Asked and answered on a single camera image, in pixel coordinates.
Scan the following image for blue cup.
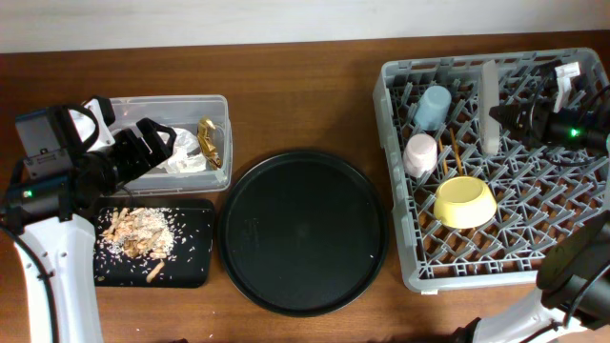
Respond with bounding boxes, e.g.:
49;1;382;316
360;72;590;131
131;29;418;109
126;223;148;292
414;85;452;131

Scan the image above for gold foil wrapper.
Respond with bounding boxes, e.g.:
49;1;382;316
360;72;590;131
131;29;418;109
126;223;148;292
197;117;222;170

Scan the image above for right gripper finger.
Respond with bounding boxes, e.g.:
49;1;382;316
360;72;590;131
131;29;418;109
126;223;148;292
496;117;524;140
489;105;523;122

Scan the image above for white tissue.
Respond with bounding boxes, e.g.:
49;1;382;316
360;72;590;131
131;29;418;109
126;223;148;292
157;128;207;173

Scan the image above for yellow bowl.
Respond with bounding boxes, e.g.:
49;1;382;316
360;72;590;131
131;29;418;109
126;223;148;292
433;176;498;230

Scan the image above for grey dishwasher rack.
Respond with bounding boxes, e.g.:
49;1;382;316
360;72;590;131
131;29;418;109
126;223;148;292
373;48;609;293

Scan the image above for pink cup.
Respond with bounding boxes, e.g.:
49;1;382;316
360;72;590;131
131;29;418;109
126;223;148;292
403;133;437;178

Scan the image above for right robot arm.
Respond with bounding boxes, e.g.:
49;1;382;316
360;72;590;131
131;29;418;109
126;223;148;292
448;104;609;342

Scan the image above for grey plate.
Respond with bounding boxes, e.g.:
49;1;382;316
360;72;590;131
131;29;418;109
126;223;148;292
478;60;500;155

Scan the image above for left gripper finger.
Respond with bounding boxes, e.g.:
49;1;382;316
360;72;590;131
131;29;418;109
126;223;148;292
134;135;165;165
136;118;177;157

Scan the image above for food scraps and rice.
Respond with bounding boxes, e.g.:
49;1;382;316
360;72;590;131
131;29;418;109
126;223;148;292
93;207;199;286

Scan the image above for wooden chopstick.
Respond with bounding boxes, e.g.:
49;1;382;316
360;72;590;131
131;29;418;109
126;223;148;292
449;128;465;176
437;138;449;177

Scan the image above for round black serving tray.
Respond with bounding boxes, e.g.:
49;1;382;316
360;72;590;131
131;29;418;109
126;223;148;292
217;151;389;317

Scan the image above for clear plastic waste bin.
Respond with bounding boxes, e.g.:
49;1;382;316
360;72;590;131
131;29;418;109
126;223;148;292
110;94;233;196

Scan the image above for black rectangular tray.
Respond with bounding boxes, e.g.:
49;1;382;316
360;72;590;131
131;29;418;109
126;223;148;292
92;197;214;288

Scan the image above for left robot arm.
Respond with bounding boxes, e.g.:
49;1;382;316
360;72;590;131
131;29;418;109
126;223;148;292
1;100;176;342

